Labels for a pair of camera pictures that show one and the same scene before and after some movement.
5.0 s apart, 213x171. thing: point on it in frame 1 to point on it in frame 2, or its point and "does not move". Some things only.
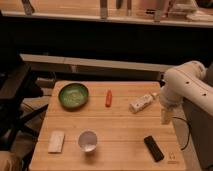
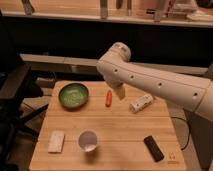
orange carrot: (108, 98) does not move
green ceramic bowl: (73, 96) does not move
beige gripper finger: (166, 116) to (121, 92)
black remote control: (154, 148) does not move
